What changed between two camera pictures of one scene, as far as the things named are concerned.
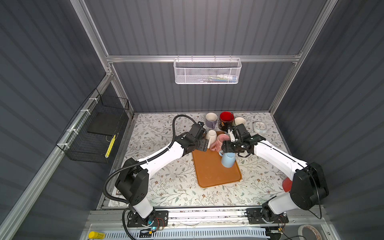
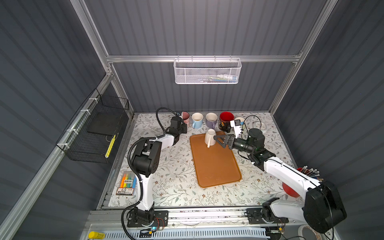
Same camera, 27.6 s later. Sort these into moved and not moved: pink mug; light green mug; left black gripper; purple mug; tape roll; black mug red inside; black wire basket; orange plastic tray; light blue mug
Moved: left black gripper; light blue mug; pink mug
Not moved: orange plastic tray; light green mug; purple mug; black mug red inside; black wire basket; tape roll
